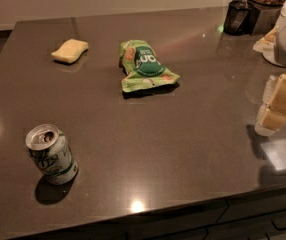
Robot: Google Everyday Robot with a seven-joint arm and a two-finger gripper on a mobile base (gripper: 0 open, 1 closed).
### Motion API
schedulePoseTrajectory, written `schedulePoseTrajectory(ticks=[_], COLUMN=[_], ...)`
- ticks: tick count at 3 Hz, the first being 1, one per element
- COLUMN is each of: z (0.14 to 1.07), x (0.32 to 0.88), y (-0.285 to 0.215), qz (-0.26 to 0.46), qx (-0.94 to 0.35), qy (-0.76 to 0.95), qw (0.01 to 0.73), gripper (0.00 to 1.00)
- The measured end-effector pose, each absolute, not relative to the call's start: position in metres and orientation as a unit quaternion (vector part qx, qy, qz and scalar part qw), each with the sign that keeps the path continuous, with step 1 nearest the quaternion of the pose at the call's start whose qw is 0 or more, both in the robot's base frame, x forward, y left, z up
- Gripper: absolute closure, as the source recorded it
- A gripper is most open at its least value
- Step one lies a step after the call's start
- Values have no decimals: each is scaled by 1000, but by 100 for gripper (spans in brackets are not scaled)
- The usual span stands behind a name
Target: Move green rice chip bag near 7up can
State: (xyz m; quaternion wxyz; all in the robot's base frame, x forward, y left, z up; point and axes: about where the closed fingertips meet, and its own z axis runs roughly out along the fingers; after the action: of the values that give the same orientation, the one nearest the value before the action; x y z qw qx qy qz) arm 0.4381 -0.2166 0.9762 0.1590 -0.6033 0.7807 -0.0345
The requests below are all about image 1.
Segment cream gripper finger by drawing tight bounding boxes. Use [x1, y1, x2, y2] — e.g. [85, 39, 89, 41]
[253, 28, 277, 53]
[254, 73, 286, 136]

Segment black mesh cup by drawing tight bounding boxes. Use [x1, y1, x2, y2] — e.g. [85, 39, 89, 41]
[223, 1, 252, 35]

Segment green rice chip bag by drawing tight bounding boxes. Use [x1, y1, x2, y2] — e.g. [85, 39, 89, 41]
[119, 40, 180, 93]

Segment silver green 7up can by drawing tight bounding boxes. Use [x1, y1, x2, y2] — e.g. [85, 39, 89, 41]
[25, 124, 78, 185]

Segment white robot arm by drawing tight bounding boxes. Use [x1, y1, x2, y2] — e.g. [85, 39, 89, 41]
[253, 2, 286, 136]

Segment yellow sponge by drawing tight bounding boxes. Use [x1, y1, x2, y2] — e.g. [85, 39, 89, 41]
[51, 39, 89, 64]

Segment dark drawer with handle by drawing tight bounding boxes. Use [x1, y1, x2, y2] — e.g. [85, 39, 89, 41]
[209, 201, 286, 240]

